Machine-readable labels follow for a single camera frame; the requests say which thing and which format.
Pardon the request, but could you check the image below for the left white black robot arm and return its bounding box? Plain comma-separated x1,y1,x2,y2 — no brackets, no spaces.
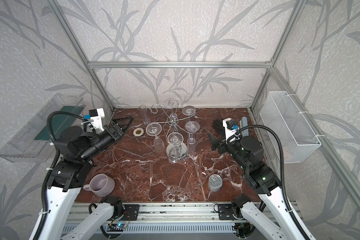
30,111,134,240

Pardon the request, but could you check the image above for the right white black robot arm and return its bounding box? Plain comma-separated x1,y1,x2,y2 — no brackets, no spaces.
209,134,314,240

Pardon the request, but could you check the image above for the white tape roll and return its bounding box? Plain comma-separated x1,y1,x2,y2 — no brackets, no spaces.
133,128,145,137

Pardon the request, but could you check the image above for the black glove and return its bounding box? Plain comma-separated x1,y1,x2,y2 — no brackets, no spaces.
213,119,225,136

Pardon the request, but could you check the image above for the green mat in tray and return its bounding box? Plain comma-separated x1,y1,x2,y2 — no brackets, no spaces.
34,105,85,141

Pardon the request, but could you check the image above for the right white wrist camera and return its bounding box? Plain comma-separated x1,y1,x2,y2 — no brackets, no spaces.
223,118,239,144

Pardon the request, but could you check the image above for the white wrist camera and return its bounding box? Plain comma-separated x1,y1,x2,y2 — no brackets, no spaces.
83,108,105,134
223,118,239,144

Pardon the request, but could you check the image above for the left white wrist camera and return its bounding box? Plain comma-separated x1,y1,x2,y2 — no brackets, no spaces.
83,108,105,134

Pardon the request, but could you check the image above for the silver wire wine glass rack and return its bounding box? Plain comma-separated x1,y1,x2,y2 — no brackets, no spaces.
149,104,188,163

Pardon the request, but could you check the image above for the aluminium frame crossbar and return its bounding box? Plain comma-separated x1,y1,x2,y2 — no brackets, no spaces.
88,62,271,69

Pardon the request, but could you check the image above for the white wire mesh basket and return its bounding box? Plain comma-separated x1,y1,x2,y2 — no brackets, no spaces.
260,91,322,164

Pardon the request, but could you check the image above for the clear plastic wall tray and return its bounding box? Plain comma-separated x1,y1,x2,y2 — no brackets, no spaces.
0,94,86,163

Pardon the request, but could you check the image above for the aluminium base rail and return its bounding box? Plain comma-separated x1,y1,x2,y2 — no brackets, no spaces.
62,201,305,235

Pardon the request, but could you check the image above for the right black arm cable conduit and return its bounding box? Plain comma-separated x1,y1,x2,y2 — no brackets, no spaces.
232,124,311,240

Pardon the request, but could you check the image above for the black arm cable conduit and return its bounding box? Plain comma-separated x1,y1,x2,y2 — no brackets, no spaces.
232,124,311,240
32,110,86,240

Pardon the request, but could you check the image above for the left black arm cable conduit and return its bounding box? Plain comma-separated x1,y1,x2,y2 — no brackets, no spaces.
32,110,86,240

